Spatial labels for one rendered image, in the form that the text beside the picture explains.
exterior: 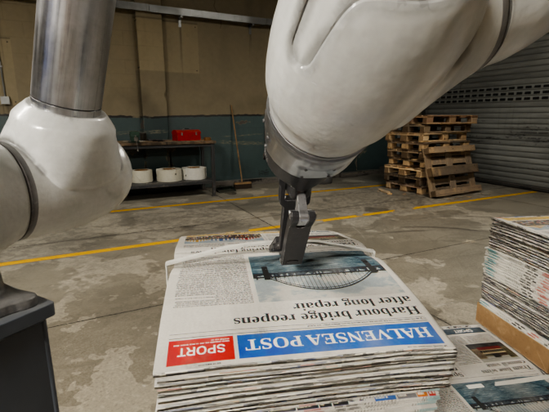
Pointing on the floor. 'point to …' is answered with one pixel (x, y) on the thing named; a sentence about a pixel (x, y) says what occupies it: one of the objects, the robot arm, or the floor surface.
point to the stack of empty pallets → (411, 154)
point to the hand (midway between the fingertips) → (277, 199)
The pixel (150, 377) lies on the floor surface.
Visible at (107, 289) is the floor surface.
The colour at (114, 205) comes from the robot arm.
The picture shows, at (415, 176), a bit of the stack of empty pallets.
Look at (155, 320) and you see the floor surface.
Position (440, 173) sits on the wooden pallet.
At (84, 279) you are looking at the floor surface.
